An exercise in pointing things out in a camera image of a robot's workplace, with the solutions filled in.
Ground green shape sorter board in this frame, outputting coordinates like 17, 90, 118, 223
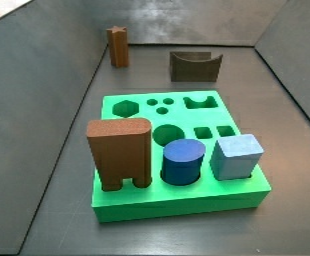
93, 91, 272, 222

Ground brown two-legged block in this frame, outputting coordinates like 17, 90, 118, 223
87, 118, 153, 192

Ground dark blue cylinder block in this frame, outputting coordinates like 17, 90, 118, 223
161, 139, 206, 186

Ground light blue cube block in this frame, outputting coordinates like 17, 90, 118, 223
210, 134, 265, 181

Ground dark concave arch block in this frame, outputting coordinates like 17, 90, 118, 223
170, 51, 224, 82

